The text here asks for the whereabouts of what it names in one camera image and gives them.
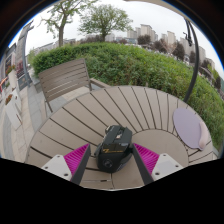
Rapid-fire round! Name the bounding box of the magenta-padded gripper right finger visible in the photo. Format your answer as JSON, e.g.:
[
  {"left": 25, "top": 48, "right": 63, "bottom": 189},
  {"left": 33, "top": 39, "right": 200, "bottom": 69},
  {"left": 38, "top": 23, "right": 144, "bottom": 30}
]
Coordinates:
[{"left": 131, "top": 142, "right": 185, "bottom": 186}]

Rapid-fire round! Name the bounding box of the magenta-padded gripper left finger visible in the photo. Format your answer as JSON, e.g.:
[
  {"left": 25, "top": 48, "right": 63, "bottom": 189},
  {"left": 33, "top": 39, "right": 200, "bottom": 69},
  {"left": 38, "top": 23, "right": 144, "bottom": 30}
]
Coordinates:
[{"left": 41, "top": 143, "right": 92, "bottom": 186}]

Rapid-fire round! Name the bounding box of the black computer mouse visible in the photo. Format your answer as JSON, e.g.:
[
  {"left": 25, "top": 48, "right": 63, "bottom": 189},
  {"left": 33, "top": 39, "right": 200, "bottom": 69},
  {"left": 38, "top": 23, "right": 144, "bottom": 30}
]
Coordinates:
[{"left": 93, "top": 124, "right": 135, "bottom": 174}]

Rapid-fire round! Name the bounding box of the lilac mouse pad with wrist rest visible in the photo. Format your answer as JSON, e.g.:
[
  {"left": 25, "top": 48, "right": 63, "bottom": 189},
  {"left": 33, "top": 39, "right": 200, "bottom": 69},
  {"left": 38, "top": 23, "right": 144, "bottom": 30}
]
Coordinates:
[{"left": 171, "top": 106, "right": 211, "bottom": 151}]

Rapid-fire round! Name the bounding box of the white flower planter box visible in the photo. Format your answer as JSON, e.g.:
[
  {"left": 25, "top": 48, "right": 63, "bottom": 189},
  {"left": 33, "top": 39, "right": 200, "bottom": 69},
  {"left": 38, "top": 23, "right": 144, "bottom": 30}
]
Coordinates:
[{"left": 4, "top": 93, "right": 23, "bottom": 131}]

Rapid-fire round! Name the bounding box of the grey slatted outdoor chair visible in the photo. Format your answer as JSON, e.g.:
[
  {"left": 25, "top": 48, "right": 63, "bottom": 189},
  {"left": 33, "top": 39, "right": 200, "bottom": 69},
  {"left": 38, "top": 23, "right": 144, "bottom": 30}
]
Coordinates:
[{"left": 37, "top": 58, "right": 112, "bottom": 113}]

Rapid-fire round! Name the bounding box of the green hedge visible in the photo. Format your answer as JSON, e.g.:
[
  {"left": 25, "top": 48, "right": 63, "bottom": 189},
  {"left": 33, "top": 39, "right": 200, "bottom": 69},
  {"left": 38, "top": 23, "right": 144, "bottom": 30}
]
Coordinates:
[{"left": 31, "top": 41, "right": 224, "bottom": 152}]

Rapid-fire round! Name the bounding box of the dark curved umbrella pole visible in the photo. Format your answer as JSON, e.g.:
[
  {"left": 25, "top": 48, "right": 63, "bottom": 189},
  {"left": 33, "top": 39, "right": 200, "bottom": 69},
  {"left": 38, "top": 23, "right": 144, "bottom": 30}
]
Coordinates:
[{"left": 182, "top": 18, "right": 201, "bottom": 104}]

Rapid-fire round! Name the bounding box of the grey sign pillar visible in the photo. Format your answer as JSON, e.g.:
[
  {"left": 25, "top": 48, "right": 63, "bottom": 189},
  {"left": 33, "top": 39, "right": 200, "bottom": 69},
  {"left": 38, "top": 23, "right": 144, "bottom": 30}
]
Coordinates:
[{"left": 14, "top": 20, "right": 35, "bottom": 91}]

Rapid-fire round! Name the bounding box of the group of beige apartment buildings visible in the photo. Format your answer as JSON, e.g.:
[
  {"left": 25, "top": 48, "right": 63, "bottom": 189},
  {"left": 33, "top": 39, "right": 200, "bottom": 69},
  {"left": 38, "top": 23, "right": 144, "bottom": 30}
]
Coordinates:
[{"left": 125, "top": 23, "right": 218, "bottom": 72}]

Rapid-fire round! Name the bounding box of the sparse-leaved tree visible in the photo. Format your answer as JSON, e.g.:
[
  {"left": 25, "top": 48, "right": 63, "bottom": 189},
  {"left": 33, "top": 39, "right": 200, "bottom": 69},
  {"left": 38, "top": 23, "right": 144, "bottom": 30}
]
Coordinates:
[{"left": 39, "top": 0, "right": 98, "bottom": 48}]

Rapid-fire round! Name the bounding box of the round-crowned green tree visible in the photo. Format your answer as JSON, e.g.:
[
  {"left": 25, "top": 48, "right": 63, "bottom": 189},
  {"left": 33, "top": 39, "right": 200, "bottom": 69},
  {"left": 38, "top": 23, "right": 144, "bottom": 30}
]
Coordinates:
[{"left": 77, "top": 3, "right": 134, "bottom": 43}]

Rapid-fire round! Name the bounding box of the beige umbrella canopy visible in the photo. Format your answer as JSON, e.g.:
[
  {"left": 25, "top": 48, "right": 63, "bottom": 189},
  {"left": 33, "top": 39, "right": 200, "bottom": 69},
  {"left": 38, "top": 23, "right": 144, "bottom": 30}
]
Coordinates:
[{"left": 123, "top": 0, "right": 188, "bottom": 11}]

